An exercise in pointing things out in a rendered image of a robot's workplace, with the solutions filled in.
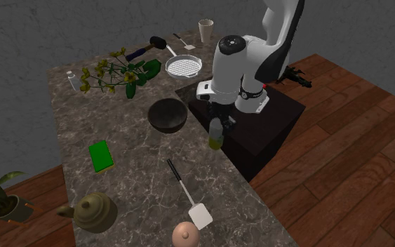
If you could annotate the pink round lidded pot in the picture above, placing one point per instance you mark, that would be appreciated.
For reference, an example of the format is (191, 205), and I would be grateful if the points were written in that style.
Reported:
(185, 236)

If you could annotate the yellow flower plant sprig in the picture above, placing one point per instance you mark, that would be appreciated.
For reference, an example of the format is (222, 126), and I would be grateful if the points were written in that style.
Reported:
(130, 77)

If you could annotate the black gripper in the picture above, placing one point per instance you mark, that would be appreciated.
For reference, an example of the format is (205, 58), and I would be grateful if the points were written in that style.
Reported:
(217, 111)

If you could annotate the small white spatula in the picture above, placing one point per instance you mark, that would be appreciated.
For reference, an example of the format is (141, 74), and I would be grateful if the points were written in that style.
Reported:
(189, 46)

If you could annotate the small clear bottle white cap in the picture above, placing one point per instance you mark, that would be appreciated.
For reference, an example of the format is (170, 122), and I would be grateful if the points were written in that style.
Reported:
(74, 82)

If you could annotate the clear bottle with yellow liquid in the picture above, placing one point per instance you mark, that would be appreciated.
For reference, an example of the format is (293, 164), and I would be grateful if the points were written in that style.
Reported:
(216, 135)

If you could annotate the black object on floor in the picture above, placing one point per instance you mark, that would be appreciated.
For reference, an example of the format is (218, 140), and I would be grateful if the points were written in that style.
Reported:
(291, 77)

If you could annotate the white grill pan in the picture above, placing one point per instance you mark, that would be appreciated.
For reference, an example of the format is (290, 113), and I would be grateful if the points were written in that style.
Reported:
(183, 67)

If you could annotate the olive green teapot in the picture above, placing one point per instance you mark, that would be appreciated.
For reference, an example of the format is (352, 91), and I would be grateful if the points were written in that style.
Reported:
(94, 213)

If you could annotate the potted green plant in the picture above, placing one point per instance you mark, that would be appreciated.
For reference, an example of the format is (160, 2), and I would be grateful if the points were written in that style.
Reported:
(2, 205)

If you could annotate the dark brown bowl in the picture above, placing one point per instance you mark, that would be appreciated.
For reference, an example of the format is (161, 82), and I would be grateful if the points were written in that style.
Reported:
(167, 116)

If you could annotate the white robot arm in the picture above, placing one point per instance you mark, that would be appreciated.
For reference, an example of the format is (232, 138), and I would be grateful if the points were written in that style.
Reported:
(229, 73)

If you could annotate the beige cup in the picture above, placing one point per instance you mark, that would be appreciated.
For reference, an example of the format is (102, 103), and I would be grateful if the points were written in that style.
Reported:
(205, 30)

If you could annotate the dark robot stand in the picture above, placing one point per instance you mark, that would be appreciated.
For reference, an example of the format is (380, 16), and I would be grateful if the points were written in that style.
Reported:
(269, 123)

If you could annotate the green sponge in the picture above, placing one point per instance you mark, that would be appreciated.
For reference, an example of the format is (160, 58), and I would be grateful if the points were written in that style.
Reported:
(100, 156)

